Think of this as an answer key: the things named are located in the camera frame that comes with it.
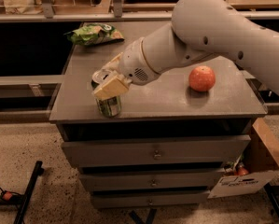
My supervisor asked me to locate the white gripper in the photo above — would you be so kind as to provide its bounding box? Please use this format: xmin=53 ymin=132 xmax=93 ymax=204
xmin=91 ymin=37 xmax=160 ymax=101

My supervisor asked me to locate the green soda can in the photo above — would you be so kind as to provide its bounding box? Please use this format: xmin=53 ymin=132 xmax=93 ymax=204
xmin=91 ymin=70 xmax=121 ymax=118

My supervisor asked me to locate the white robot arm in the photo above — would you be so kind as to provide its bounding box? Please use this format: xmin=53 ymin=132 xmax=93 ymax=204
xmin=93 ymin=0 xmax=279 ymax=100

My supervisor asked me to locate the green rice chip bag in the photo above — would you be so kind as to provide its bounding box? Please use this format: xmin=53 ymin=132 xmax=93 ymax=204
xmin=64 ymin=23 xmax=124 ymax=46

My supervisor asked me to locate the top grey drawer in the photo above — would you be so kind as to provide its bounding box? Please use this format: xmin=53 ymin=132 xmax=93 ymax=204
xmin=62 ymin=135 xmax=251 ymax=167

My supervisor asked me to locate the grey drawer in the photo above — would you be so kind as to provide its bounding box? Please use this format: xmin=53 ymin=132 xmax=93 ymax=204
xmin=80 ymin=168 xmax=223 ymax=191
xmin=62 ymin=135 xmax=251 ymax=167
xmin=91 ymin=190 xmax=210 ymax=209

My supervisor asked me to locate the orange fruit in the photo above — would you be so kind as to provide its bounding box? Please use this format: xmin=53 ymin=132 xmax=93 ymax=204
xmin=188 ymin=65 xmax=216 ymax=92

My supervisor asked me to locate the grey drawer cabinet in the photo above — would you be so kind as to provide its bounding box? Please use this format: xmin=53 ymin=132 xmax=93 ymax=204
xmin=49 ymin=21 xmax=266 ymax=196

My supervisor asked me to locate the middle grey drawer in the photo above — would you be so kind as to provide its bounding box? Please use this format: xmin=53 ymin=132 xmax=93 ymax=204
xmin=80 ymin=168 xmax=223 ymax=191

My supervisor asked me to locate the bottom grey drawer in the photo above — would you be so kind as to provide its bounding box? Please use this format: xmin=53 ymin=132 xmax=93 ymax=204
xmin=91 ymin=190 xmax=210 ymax=209

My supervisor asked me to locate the orange bottle in box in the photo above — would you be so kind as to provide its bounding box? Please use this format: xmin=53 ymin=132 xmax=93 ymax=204
xmin=236 ymin=162 xmax=249 ymax=175

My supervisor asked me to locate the cardboard box with label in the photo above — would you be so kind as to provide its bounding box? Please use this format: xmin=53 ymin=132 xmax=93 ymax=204
xmin=209 ymin=119 xmax=279 ymax=198

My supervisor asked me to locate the black stand leg left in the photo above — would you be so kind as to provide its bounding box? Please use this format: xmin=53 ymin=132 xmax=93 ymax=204
xmin=13 ymin=161 xmax=44 ymax=224

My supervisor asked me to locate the black stand leg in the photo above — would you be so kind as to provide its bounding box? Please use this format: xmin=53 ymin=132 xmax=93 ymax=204
xmin=13 ymin=161 xmax=44 ymax=224
xmin=264 ymin=183 xmax=279 ymax=218

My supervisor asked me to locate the black stand leg right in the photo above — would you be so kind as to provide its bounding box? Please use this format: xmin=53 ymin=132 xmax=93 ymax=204
xmin=264 ymin=183 xmax=279 ymax=218

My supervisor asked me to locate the metal shelf rail frame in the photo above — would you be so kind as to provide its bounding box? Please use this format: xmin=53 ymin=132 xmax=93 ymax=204
xmin=0 ymin=0 xmax=279 ymax=22

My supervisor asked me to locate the orange clip with cable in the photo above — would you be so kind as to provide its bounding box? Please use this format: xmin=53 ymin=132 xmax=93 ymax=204
xmin=0 ymin=187 xmax=21 ymax=205

